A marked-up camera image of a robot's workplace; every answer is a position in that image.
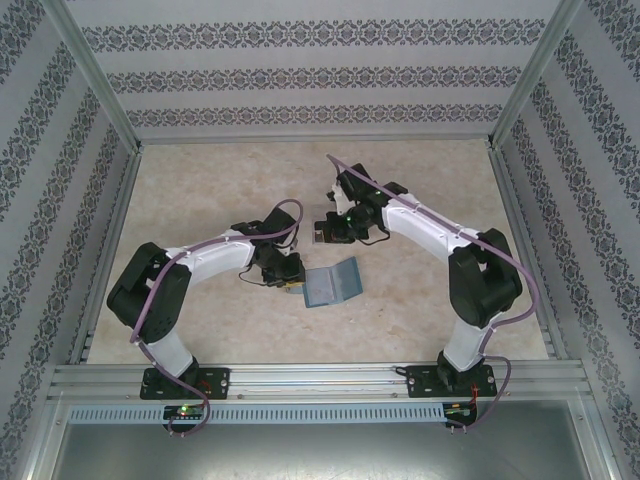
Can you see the blue card holder wallet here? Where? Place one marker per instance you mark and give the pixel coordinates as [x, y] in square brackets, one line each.
[350, 277]

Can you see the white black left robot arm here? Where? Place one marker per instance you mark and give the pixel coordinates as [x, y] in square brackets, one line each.
[215, 260]

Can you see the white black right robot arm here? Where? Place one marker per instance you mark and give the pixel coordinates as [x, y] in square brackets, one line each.
[425, 227]

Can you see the steel sheet panel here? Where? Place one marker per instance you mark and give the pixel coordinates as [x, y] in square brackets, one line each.
[320, 450]

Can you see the aluminium front mounting rail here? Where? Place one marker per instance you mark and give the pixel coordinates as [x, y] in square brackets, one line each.
[320, 382]

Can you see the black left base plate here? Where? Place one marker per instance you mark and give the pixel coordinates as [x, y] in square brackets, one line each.
[220, 382]

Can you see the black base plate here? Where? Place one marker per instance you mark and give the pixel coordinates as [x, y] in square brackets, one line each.
[220, 382]
[420, 382]

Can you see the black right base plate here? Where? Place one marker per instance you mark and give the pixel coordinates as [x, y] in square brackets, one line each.
[420, 382]

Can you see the aluminium table side rail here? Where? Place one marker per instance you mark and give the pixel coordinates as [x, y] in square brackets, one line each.
[527, 250]
[107, 250]

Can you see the aluminium frame post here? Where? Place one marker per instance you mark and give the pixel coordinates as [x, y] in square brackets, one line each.
[537, 70]
[95, 70]

